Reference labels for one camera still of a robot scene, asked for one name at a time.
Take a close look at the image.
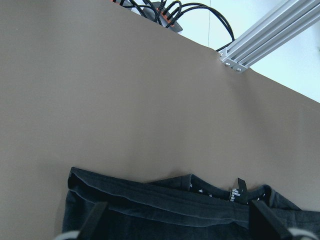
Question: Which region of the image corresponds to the power strip with plugs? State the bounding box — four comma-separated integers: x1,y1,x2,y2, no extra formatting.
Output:
111,0,183,33

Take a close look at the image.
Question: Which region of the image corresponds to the black graphic t-shirt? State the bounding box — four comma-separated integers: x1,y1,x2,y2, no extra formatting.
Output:
62,167,320,240

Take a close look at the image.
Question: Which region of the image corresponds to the aluminium frame post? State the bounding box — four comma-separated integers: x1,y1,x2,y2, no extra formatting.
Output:
219,0,320,73

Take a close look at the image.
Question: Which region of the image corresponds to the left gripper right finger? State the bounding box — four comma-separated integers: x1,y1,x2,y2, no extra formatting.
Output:
249,200,293,240

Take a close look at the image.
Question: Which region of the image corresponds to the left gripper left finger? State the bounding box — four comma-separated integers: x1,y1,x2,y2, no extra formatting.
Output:
78,202,108,240

